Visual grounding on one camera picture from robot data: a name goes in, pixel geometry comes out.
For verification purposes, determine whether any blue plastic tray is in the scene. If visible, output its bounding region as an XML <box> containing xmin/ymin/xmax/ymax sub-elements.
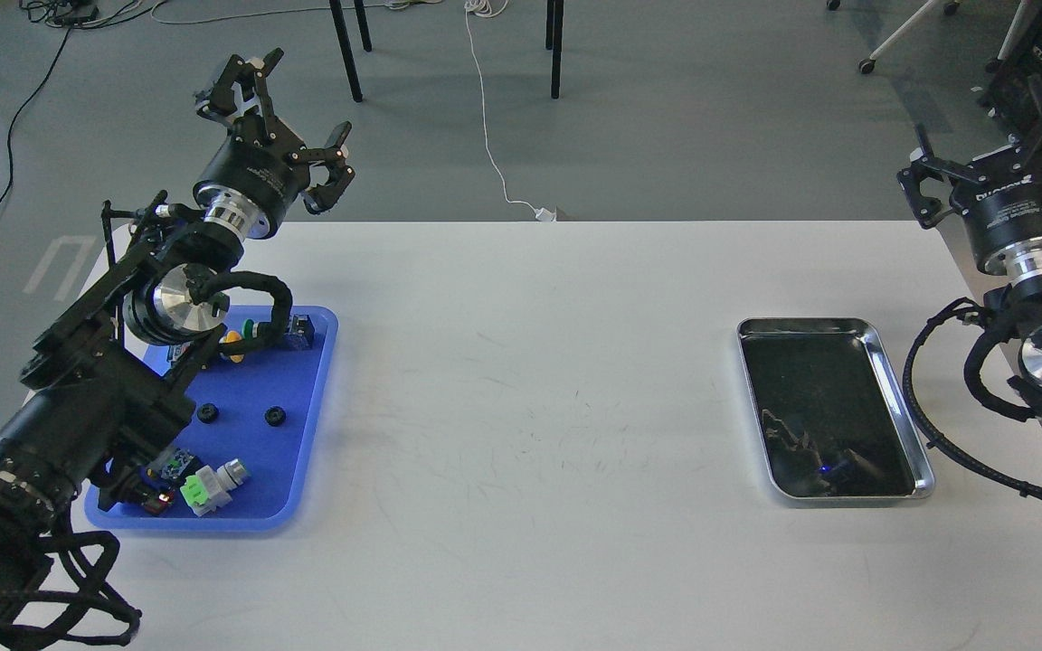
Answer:
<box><xmin>82</xmin><ymin>305</ymin><xmax>338</xmax><ymax>535</ymax></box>

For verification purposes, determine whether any black chair leg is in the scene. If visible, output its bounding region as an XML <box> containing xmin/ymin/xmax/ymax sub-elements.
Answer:
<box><xmin>329</xmin><ymin>0</ymin><xmax>373</xmax><ymax>103</ymax></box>
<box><xmin>545</xmin><ymin>0</ymin><xmax>565</xmax><ymax>100</ymax></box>

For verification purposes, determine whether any green push button switch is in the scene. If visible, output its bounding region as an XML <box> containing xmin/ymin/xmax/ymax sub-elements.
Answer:
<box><xmin>241</xmin><ymin>312</ymin><xmax>317</xmax><ymax>353</ymax></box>

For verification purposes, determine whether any metal tray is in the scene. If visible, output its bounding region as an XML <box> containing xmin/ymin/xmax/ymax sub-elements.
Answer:
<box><xmin>736</xmin><ymin>317</ymin><xmax>935</xmax><ymax>507</ymax></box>

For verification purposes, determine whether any black chair leg right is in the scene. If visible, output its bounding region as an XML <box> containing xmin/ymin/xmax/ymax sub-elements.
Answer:
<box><xmin>545</xmin><ymin>0</ymin><xmax>565</xmax><ymax>100</ymax></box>

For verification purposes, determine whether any white cable on floor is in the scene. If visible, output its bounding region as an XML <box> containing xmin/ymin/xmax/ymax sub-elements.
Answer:
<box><xmin>464</xmin><ymin>0</ymin><xmax>559</xmax><ymax>223</ymax></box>

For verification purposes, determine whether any white caster chair base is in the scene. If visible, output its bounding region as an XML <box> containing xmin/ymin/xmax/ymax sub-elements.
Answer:
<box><xmin>857</xmin><ymin>1</ymin><xmax>1041</xmax><ymax>77</ymax></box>

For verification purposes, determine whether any small black gear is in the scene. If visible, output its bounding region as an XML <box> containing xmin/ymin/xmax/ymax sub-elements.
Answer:
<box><xmin>263</xmin><ymin>405</ymin><xmax>287</xmax><ymax>428</ymax></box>
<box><xmin>195</xmin><ymin>402</ymin><xmax>220</xmax><ymax>424</ymax></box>

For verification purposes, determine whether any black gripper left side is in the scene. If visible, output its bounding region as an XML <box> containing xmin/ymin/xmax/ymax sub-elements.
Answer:
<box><xmin>192</xmin><ymin>49</ymin><xmax>355</xmax><ymax>241</ymax></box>

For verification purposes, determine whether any white green selector switch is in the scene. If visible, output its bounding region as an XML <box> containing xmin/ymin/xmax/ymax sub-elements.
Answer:
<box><xmin>179</xmin><ymin>458</ymin><xmax>250</xmax><ymax>516</ymax></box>

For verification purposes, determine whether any yellow push button switch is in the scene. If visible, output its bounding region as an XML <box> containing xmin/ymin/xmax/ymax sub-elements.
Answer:
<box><xmin>164</xmin><ymin>330</ymin><xmax>251</xmax><ymax>367</ymax></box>

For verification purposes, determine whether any red emergency stop button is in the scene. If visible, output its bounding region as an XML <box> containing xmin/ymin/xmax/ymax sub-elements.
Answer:
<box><xmin>98</xmin><ymin>448</ymin><xmax>203</xmax><ymax>516</ymax></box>

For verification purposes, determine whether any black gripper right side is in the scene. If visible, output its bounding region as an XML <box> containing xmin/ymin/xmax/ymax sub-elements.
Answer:
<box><xmin>897</xmin><ymin>74</ymin><xmax>1042</xmax><ymax>277</ymax></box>

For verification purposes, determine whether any black chair leg left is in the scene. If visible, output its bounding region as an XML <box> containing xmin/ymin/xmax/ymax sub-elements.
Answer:
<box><xmin>329</xmin><ymin>0</ymin><xmax>373</xmax><ymax>103</ymax></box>

